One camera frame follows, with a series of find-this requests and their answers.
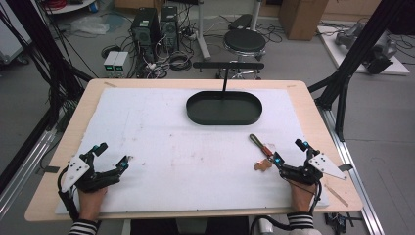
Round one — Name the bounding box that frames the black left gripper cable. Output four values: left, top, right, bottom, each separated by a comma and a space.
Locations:
57, 165, 81, 223

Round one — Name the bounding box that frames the clear plastic bag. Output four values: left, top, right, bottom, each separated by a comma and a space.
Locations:
69, 15, 111, 36

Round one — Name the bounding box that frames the black metal frame stand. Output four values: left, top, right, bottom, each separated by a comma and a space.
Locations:
306, 0, 415, 143
0, 0, 95, 195

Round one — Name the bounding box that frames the white power supply unit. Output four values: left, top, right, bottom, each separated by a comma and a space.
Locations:
113, 51, 130, 78
103, 50, 120, 78

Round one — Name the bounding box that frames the black round stool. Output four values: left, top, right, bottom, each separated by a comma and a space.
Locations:
222, 27, 267, 64

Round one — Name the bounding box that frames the white round table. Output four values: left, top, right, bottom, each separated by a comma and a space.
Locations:
41, 0, 98, 16

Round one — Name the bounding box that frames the small black floor device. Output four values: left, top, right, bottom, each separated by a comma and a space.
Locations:
323, 211, 364, 235

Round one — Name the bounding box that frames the aluminium rail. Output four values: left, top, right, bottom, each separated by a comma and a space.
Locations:
0, 128, 58, 218
317, 105, 387, 235

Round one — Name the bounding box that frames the white cylinder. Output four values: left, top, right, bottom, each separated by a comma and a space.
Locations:
256, 216, 274, 235

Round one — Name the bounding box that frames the brown cardboard box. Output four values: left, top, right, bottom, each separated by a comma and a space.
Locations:
277, 0, 330, 42

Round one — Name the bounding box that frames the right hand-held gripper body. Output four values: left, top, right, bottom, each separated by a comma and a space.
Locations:
279, 152, 348, 187

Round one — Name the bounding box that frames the white floor board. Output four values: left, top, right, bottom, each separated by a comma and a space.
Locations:
316, 24, 411, 76

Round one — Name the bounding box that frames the black oval tray with stand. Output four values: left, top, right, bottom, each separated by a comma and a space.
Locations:
185, 61, 265, 127

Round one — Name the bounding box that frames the large black computer tower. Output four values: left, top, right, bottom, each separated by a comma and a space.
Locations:
129, 7, 161, 64

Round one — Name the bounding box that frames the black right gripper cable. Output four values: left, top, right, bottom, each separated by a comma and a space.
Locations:
249, 180, 323, 233

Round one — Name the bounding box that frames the thin wooden stick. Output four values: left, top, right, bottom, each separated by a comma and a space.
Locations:
323, 183, 350, 208

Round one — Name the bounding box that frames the white foam mat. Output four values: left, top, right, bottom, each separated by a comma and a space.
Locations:
54, 86, 331, 215

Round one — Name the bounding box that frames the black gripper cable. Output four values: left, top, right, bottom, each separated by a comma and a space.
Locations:
57, 165, 81, 223
249, 180, 323, 233

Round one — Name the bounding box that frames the coiled black cable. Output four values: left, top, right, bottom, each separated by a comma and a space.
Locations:
168, 52, 194, 72

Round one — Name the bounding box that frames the black foot pedal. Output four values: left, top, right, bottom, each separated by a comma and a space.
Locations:
227, 13, 254, 31

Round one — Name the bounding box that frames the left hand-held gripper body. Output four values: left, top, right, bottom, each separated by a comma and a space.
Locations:
60, 153, 122, 194

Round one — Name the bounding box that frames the person's left hand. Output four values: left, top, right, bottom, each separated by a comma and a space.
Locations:
77, 185, 109, 223

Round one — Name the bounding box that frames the slim black computer tower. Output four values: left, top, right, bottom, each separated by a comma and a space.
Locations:
159, 4, 180, 54

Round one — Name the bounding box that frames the white desk leg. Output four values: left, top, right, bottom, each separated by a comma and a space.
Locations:
196, 0, 213, 62

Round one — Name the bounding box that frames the person's right hand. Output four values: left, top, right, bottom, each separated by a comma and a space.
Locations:
288, 180, 318, 213

